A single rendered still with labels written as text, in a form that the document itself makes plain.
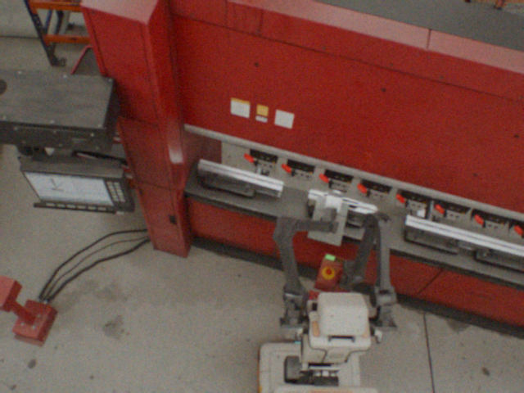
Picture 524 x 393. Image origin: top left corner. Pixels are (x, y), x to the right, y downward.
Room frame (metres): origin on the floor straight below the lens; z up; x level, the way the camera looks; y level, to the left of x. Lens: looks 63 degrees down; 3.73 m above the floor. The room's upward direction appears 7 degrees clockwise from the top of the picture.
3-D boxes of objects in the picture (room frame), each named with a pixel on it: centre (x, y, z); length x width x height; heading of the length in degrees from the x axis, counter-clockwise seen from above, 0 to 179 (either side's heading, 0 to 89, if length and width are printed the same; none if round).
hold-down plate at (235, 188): (1.50, 0.19, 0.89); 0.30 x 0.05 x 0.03; 81
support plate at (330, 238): (1.32, -0.39, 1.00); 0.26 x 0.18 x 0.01; 171
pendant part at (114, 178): (1.15, 0.84, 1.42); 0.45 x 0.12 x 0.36; 93
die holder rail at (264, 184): (1.55, 0.13, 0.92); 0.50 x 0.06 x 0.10; 81
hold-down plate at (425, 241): (1.32, -1.00, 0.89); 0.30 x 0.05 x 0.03; 81
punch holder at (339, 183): (1.47, -0.39, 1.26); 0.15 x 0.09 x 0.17; 81
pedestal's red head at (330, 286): (1.09, -0.49, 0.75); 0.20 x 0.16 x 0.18; 79
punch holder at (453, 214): (1.38, -0.98, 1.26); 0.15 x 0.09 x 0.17; 81
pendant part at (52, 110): (1.23, 0.89, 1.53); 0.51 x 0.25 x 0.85; 93
